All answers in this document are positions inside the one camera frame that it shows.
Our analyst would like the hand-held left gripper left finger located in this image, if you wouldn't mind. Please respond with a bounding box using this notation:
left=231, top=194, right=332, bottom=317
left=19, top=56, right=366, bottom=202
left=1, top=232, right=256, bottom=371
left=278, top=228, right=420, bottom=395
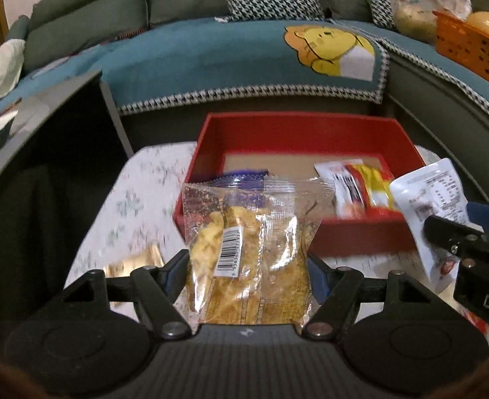
left=61, top=248, right=193, bottom=339

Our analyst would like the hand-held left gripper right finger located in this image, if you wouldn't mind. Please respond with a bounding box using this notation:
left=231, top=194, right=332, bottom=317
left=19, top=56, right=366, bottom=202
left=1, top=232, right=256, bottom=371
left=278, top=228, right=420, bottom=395
left=300, top=253, right=436, bottom=341

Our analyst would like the large white snack packet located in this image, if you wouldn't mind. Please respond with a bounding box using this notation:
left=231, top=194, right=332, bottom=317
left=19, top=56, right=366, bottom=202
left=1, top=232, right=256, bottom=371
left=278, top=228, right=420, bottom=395
left=390, top=158, right=484, bottom=292

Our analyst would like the clear cracker packet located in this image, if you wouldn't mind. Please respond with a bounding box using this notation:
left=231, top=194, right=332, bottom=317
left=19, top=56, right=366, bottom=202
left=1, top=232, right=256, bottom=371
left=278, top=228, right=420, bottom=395
left=182, top=175, right=336, bottom=325

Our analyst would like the red and yellow snack packet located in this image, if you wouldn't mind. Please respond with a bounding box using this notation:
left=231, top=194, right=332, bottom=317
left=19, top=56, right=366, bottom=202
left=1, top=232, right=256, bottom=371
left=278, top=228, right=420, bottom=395
left=314, top=159, right=403, bottom=219

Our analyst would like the dark blue snack packet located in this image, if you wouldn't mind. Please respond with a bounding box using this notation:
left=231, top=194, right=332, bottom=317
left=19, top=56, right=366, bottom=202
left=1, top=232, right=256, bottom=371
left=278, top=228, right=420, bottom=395
left=205, top=168, right=270, bottom=190

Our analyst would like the red cardboard box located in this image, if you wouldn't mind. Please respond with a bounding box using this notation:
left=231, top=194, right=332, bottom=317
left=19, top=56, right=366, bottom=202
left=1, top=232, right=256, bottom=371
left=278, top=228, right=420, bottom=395
left=173, top=112, right=428, bottom=254

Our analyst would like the gold foil packet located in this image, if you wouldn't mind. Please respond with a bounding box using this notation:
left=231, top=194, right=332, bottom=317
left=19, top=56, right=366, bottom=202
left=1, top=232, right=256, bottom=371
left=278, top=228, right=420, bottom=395
left=103, top=244, right=166, bottom=279

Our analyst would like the floral tablecloth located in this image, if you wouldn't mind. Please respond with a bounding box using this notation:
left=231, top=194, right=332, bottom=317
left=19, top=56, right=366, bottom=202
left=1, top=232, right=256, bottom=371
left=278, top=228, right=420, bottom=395
left=63, top=141, right=489, bottom=341

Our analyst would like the green sofa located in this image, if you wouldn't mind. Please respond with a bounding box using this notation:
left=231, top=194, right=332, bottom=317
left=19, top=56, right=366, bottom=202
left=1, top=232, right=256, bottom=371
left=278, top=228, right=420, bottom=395
left=3, top=0, right=489, bottom=217

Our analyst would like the orange plastic basket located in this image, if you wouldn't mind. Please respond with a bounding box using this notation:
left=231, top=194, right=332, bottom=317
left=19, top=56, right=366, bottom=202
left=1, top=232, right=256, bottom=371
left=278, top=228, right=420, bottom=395
left=433, top=10, right=489, bottom=94

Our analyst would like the blue bear sofa cover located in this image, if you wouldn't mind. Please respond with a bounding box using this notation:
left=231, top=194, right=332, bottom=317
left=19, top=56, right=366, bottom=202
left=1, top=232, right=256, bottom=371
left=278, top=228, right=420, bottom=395
left=331, top=19, right=489, bottom=131
left=0, top=19, right=390, bottom=117

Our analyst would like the yellow round object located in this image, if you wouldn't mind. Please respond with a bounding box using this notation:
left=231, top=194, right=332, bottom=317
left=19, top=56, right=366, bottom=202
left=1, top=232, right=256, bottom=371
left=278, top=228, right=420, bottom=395
left=465, top=12, right=489, bottom=36

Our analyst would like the clear plastic bag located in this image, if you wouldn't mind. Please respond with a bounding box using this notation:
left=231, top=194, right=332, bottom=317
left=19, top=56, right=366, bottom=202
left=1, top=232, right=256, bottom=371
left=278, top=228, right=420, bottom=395
left=388, top=0, right=473, bottom=46

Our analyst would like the white cloth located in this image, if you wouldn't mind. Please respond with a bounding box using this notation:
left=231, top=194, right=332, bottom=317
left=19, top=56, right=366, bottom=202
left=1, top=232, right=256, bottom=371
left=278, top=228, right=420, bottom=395
left=0, top=38, right=27, bottom=104

